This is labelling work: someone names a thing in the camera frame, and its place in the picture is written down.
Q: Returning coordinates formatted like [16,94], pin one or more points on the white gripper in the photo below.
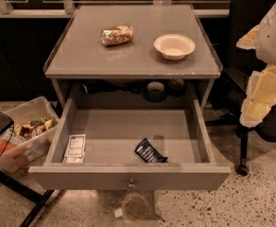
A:
[274,37]

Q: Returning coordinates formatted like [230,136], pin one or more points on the blue rxbar blueberry bar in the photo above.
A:
[148,153]

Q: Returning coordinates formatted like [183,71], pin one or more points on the grey cabinet with counter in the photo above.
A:
[81,54]

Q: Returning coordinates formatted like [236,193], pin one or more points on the metal drawer knob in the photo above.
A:
[132,184]

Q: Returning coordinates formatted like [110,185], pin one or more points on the grey open top drawer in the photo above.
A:
[111,137]

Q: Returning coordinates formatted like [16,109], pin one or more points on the black office chair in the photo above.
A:
[230,89]

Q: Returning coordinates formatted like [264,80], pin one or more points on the dark tape roll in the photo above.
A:
[176,87]
[155,92]

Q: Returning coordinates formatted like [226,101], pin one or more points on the white paper bowl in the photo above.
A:
[174,47]

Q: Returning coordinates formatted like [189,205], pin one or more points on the crushed metallic snack can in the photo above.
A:
[116,35]

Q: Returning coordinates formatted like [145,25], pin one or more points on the round floor drain cover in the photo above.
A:
[139,205]

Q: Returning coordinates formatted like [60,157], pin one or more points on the white snack packet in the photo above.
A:
[75,150]

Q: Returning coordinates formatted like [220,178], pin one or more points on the clear plastic storage bin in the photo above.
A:
[11,160]

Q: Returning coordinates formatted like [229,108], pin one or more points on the snacks in plastic bin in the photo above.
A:
[17,134]

